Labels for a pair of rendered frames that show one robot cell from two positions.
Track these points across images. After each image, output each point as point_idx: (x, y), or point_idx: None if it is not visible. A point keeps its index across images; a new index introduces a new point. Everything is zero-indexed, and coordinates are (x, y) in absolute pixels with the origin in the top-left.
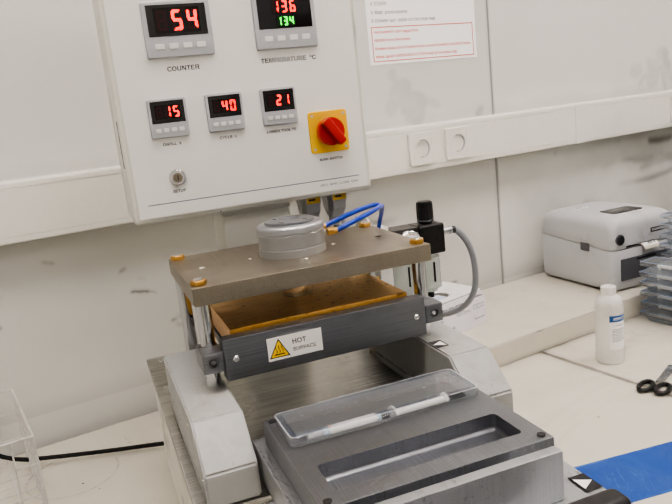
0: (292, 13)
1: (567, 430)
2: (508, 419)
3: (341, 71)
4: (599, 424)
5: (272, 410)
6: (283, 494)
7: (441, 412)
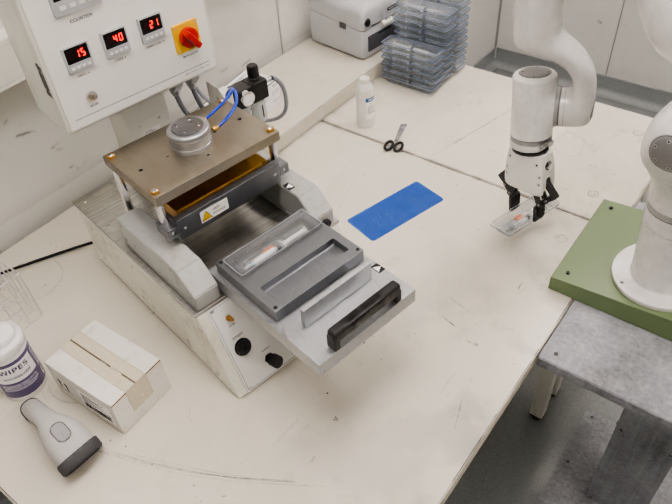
0: None
1: (347, 188)
2: (340, 241)
3: None
4: (365, 180)
5: (193, 236)
6: (244, 301)
7: (307, 241)
